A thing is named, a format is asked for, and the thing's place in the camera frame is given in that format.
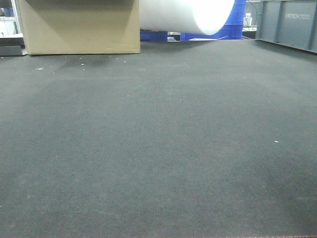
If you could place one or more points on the grey metal cabinet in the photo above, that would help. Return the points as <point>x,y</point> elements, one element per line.
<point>291,23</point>

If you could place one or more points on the cardboard box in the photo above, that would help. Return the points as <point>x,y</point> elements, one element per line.
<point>53,27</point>

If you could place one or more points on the white foam roll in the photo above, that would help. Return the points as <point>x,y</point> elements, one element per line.
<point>185,16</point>

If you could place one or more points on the blue plastic crates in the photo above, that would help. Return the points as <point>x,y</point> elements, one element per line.
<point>231,30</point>

